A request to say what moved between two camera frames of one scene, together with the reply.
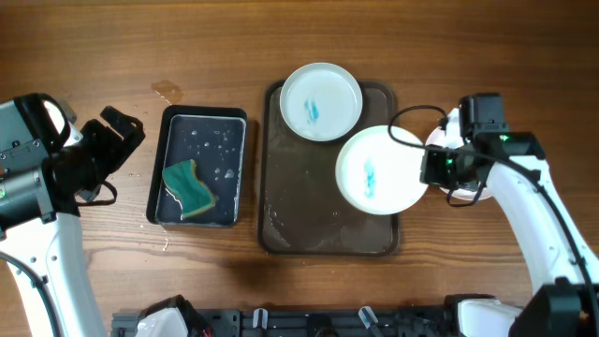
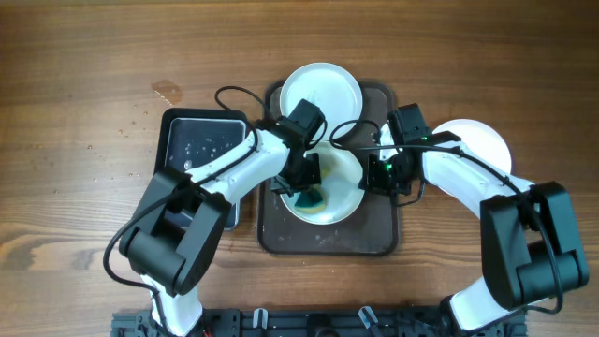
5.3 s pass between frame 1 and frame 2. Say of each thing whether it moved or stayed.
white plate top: stayed
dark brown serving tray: stayed
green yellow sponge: moved
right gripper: moved
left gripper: moved
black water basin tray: stayed
